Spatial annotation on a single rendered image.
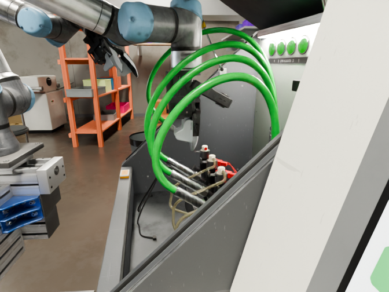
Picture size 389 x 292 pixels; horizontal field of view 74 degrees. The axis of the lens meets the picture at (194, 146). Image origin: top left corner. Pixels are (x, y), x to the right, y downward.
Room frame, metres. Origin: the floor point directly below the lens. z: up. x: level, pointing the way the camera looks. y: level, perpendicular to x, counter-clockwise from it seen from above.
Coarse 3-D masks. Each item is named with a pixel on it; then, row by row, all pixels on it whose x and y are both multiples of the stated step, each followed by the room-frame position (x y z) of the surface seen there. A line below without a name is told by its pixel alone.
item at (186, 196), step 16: (208, 80) 0.43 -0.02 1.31; (224, 80) 0.43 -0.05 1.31; (240, 80) 0.44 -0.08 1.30; (256, 80) 0.45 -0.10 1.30; (192, 96) 0.42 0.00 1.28; (272, 96) 0.45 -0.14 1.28; (176, 112) 0.42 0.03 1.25; (272, 112) 0.45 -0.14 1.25; (160, 128) 0.42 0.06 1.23; (272, 128) 0.46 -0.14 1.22; (160, 144) 0.41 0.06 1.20; (160, 176) 0.41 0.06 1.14; (176, 192) 0.42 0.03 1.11
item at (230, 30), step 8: (208, 32) 0.76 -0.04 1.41; (216, 32) 0.76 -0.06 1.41; (224, 32) 0.75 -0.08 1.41; (232, 32) 0.74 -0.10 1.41; (240, 32) 0.74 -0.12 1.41; (248, 40) 0.73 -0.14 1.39; (256, 48) 0.73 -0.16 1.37; (264, 56) 0.72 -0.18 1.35; (160, 64) 0.79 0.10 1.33; (152, 72) 0.79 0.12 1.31; (272, 72) 0.72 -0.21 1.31; (152, 80) 0.80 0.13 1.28; (152, 112) 0.79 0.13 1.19; (160, 120) 0.79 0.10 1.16
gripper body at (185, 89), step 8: (184, 72) 0.64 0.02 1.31; (200, 72) 0.67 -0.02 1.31; (176, 80) 0.65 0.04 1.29; (192, 80) 0.66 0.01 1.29; (168, 88) 0.66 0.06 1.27; (184, 88) 0.66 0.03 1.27; (176, 96) 0.64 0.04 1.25; (184, 96) 0.64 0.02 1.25; (168, 104) 0.63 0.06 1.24; (176, 104) 0.66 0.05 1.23; (192, 104) 0.64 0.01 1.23; (200, 104) 0.64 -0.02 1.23; (168, 112) 0.63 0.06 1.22; (184, 112) 0.64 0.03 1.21; (192, 112) 0.64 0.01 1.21; (200, 112) 0.65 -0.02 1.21
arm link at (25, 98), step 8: (0, 56) 0.98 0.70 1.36; (0, 64) 0.97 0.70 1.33; (0, 72) 0.96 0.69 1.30; (8, 72) 0.98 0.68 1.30; (0, 80) 0.94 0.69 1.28; (8, 80) 0.96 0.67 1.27; (16, 80) 0.98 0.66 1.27; (8, 88) 0.94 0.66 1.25; (16, 88) 0.97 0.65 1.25; (24, 88) 1.01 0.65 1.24; (16, 96) 0.94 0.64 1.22; (24, 96) 0.98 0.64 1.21; (32, 96) 1.03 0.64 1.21; (16, 104) 0.93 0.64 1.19; (24, 104) 0.97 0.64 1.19; (32, 104) 1.03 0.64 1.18; (16, 112) 0.94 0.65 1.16; (24, 112) 1.00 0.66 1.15
